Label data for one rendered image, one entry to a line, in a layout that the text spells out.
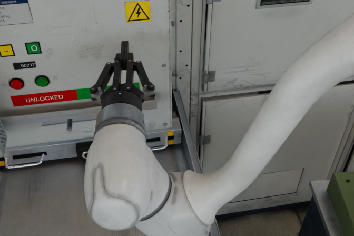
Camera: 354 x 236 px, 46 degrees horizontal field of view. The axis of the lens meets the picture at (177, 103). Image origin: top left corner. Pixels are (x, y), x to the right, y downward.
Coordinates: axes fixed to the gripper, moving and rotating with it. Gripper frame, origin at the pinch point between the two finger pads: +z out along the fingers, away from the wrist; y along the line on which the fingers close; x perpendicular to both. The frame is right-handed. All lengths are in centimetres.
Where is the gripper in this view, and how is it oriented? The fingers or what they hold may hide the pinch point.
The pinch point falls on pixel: (125, 55)
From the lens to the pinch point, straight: 92.6
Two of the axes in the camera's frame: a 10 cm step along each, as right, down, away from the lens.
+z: -0.6, -6.6, 7.5
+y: 10.0, -0.5, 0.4
